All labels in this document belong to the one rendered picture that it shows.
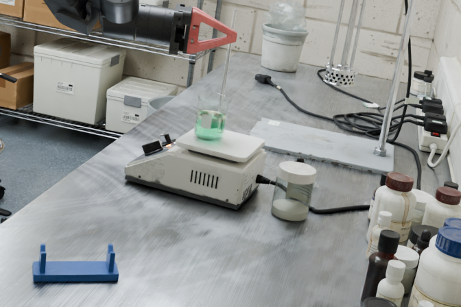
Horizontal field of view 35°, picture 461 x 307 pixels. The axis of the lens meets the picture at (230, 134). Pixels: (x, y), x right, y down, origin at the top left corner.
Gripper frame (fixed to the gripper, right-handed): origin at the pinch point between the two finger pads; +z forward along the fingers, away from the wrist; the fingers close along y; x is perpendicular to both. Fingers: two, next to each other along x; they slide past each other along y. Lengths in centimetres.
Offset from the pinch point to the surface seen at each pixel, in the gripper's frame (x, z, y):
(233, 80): 25, 7, 82
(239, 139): 16.8, 4.0, 1.4
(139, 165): 22.2, -11.5, -2.5
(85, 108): 79, -51, 219
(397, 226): 21.4, 27.2, -16.0
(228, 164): 18.7, 2.3, -6.3
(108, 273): 24.9, -12.1, -34.0
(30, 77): 72, -81, 237
